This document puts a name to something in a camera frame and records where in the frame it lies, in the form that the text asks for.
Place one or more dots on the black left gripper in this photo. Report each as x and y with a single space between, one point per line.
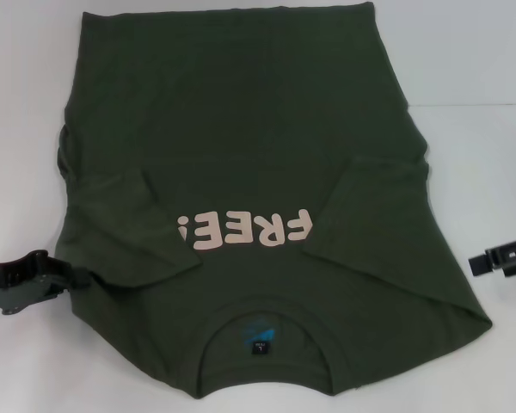
17 292

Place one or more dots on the dark green FREE print t-shirt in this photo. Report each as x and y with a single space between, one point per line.
249 129

